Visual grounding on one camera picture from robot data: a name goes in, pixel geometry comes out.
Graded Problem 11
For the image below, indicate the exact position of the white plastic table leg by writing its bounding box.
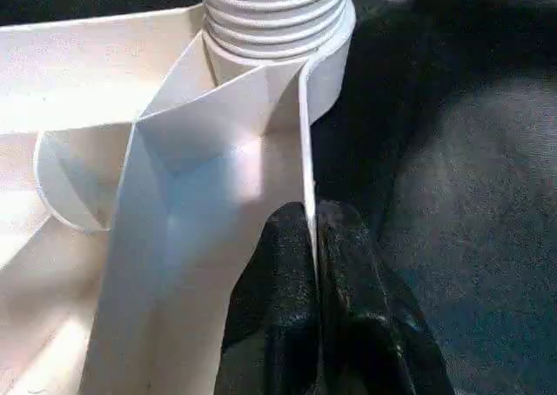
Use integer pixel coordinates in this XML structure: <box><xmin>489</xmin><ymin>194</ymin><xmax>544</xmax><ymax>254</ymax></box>
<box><xmin>198</xmin><ymin>0</ymin><xmax>352</xmax><ymax>63</ymax></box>

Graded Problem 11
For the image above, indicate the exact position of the black work mat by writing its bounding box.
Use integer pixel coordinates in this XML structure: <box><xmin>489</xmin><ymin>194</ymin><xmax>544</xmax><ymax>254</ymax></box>
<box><xmin>0</xmin><ymin>0</ymin><xmax>557</xmax><ymax>395</ymax></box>

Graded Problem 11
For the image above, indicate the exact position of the white plastic table top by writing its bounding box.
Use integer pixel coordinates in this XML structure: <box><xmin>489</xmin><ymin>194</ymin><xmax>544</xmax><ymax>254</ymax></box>
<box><xmin>0</xmin><ymin>3</ymin><xmax>356</xmax><ymax>395</ymax></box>

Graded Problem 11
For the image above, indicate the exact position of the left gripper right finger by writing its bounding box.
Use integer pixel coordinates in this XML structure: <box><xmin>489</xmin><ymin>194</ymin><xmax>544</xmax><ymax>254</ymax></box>
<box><xmin>315</xmin><ymin>200</ymin><xmax>455</xmax><ymax>395</ymax></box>

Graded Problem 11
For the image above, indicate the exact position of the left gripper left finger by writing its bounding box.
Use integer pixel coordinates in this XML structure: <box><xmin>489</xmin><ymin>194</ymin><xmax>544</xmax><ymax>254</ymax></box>
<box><xmin>215</xmin><ymin>200</ymin><xmax>319</xmax><ymax>395</ymax></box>

